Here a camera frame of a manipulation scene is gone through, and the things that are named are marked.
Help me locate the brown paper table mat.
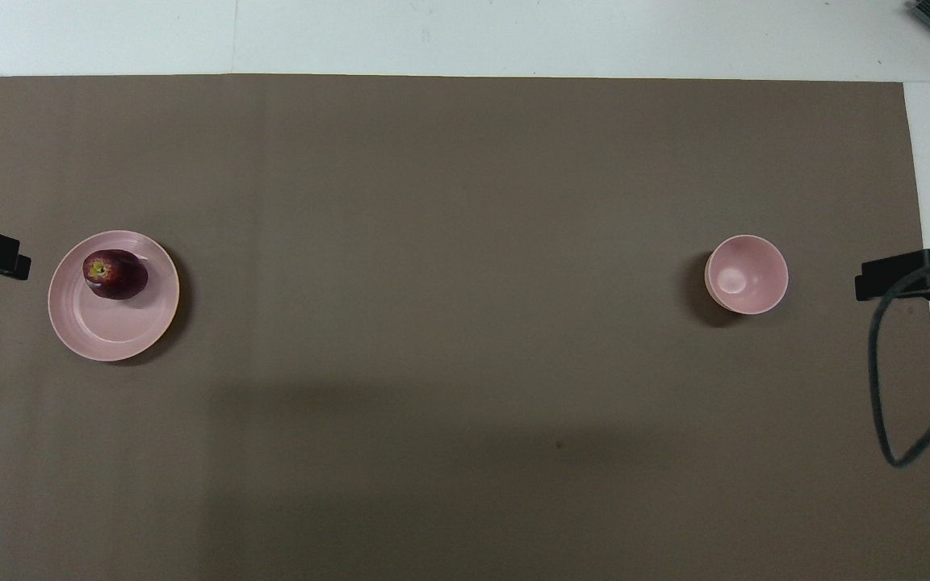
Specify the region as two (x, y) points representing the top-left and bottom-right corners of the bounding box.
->
(0, 75), (930, 581)

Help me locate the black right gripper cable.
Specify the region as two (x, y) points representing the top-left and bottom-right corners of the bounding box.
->
(869, 252), (930, 469)

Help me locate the pink bowl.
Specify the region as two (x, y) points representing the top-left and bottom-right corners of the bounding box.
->
(704, 234), (790, 316)

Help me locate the pink plate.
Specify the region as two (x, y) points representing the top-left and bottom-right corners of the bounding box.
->
(48, 230), (181, 362)

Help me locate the dark red apple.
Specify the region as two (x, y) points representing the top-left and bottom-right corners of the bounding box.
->
(82, 249), (149, 301)

